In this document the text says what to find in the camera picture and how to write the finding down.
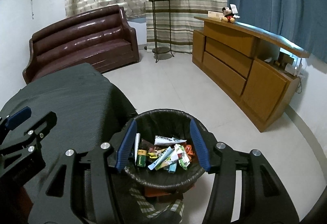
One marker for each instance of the black box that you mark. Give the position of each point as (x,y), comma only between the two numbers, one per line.
(146,143)

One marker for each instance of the green checkered cloth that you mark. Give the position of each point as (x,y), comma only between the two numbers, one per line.
(143,206)

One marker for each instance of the white router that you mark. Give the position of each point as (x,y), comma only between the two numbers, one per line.
(293,69)

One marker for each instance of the black metal plant stand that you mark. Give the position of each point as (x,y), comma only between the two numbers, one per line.
(162,51)

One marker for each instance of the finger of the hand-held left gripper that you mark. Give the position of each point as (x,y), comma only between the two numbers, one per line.
(19,117)
(46,122)

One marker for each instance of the white flat box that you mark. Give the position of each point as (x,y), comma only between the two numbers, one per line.
(214,15)

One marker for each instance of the brown leather sofa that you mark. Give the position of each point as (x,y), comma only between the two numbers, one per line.
(84,42)

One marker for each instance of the bin with black bag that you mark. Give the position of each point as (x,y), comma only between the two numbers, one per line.
(163,119)

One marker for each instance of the red-brown wooden stool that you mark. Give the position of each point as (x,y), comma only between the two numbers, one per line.
(163,194)

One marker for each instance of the wooden cabinet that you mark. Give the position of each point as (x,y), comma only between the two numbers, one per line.
(265,91)

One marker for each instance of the white paper scrap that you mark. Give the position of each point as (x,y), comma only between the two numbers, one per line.
(268,59)

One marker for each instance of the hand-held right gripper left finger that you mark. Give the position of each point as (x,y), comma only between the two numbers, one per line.
(126,147)

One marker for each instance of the small green bottle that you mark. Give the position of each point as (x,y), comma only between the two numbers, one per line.
(141,159)

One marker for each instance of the dark wooden box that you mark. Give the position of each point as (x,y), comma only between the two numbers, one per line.
(284,58)

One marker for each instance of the blue-grey cloth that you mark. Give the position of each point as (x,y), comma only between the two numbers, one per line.
(166,217)

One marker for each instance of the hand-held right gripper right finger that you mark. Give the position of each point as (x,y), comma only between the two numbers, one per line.
(200,147)

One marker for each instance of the teal white tube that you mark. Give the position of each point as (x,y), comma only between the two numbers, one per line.
(161,159)

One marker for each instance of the dark grey tablecloth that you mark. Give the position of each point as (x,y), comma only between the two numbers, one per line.
(76,93)

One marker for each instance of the striped curtain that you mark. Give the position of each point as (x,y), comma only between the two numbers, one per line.
(194,4)

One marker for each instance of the mouse plush toy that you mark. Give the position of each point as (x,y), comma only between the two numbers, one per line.
(230,17)

